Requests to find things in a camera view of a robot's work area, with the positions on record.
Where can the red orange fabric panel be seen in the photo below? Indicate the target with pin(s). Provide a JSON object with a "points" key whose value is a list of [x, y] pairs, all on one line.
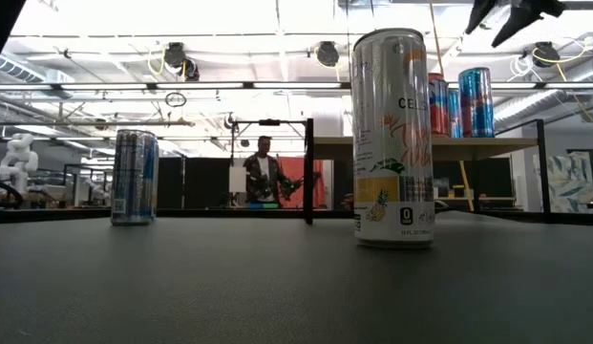
{"points": [[303, 172]]}

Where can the white Celsius can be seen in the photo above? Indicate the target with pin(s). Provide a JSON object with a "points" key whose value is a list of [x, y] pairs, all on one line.
{"points": [[391, 143]]}

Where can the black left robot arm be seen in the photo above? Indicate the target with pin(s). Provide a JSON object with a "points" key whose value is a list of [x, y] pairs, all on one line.
{"points": [[0, 19]]}

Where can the small white robot arm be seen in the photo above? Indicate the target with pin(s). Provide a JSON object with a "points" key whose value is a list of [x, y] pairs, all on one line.
{"points": [[98, 188]]}

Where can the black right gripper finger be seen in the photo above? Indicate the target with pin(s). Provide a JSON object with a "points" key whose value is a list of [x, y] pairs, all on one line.
{"points": [[480, 12], [525, 12]]}

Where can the white blue patterned panel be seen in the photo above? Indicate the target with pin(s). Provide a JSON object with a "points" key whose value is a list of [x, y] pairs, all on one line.
{"points": [[568, 184]]}

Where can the large white robot arm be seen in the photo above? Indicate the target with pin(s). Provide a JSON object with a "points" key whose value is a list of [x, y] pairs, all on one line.
{"points": [[16, 162]]}

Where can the neighbour station robot arm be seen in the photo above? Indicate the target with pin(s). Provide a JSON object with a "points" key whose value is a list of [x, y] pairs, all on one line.
{"points": [[263, 187], [293, 185]]}

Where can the black shelf side support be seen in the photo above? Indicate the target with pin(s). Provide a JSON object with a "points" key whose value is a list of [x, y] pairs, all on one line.
{"points": [[308, 181]]}

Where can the light wooden shelf board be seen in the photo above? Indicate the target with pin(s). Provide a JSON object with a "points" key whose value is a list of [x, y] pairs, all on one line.
{"points": [[482, 145]]}

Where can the black shelf corner post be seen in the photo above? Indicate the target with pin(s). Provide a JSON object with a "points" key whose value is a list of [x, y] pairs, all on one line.
{"points": [[543, 172]]}

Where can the small white board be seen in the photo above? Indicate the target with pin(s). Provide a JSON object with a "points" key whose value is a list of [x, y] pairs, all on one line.
{"points": [[237, 179]]}

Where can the red Fanta strawberry can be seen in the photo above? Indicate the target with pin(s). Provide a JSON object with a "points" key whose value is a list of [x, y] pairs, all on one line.
{"points": [[438, 105]]}

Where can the black partition panel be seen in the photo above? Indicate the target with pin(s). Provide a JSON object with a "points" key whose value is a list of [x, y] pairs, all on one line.
{"points": [[171, 181], [207, 181]]}

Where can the black round ceiling fixture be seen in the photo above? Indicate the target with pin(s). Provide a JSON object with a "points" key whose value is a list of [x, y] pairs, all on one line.
{"points": [[327, 53]]}

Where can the neighbour station black frame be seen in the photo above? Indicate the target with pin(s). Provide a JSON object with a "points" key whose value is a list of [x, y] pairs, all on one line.
{"points": [[269, 122]]}

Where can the person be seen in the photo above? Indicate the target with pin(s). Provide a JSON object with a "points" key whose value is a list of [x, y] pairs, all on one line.
{"points": [[263, 167]]}

